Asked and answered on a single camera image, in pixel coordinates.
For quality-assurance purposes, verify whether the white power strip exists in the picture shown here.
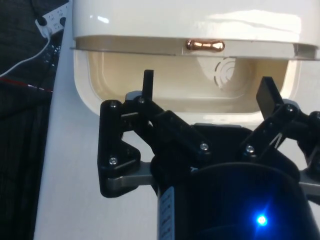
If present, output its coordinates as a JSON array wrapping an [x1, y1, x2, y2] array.
[[34, 0, 71, 39]]

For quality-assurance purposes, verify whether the red cable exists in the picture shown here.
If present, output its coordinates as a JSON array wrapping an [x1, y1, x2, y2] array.
[[0, 76, 54, 94]]

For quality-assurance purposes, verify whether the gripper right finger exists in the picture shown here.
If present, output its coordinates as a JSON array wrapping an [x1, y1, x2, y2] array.
[[239, 76, 320, 176]]

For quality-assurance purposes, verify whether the white cable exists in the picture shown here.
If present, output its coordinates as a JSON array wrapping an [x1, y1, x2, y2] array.
[[0, 31, 52, 78]]

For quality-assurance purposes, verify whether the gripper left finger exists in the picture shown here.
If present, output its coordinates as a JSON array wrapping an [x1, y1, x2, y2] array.
[[96, 69, 214, 199]]

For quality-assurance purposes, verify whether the cream box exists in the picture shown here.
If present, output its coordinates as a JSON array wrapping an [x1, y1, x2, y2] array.
[[73, 47, 301, 121]]

